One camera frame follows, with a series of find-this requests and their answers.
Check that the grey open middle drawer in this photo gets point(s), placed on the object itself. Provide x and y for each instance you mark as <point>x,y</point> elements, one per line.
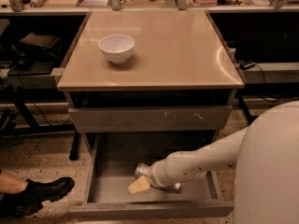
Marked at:
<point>114,159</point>

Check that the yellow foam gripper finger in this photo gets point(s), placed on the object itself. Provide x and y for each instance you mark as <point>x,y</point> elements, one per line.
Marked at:
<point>139,185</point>

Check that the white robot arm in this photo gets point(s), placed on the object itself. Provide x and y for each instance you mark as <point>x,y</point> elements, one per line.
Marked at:
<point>265,156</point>

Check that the black leather boot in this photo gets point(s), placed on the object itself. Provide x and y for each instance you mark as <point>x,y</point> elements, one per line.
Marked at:
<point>30,200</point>

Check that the grey closed top drawer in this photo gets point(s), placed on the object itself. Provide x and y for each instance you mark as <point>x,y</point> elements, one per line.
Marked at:
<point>150,119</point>

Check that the black power adapter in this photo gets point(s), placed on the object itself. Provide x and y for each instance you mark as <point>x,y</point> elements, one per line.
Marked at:
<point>245,65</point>

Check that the white ceramic bowl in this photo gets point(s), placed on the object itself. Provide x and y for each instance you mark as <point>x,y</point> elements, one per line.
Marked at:
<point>117,49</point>

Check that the grey drawer cabinet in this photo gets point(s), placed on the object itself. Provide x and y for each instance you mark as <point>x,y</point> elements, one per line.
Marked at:
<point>178,60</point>

